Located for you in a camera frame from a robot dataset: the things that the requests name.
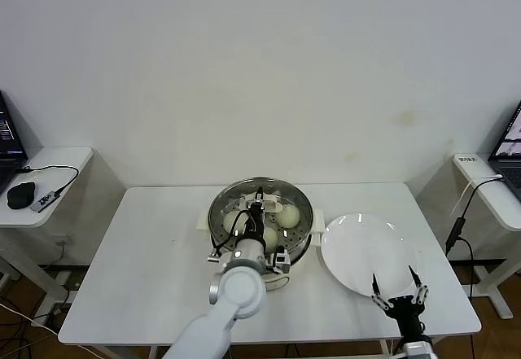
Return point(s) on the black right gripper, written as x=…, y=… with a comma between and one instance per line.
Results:
x=405, y=310

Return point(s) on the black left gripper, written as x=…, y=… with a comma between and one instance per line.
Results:
x=256, y=226

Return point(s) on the white steamed baozi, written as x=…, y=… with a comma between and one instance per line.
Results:
x=232, y=221
x=290, y=215
x=272, y=240

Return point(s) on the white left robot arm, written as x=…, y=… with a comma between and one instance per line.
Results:
x=240, y=290

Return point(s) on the perforated steel steamer basket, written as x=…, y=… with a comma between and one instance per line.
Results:
x=300, y=248

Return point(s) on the round white plate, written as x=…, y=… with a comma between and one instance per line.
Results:
x=358, y=249

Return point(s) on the cream electric cooker pot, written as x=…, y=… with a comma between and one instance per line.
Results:
x=317, y=222

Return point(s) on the white side desk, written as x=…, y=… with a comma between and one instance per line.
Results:
x=73, y=159
x=500, y=212

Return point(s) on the small white desk label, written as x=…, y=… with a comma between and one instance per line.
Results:
x=466, y=160

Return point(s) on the black open laptop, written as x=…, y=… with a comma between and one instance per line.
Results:
x=509, y=167
x=8, y=139

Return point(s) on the grey usb hub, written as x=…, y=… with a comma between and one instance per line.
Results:
x=45, y=202

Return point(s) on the black computer mouse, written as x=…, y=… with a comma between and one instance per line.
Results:
x=20, y=196

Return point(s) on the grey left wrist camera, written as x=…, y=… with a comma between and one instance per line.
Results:
x=281, y=260

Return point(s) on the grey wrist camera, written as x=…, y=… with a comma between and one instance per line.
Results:
x=419, y=351
x=281, y=260

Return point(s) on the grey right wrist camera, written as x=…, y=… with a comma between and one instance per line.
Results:
x=419, y=351

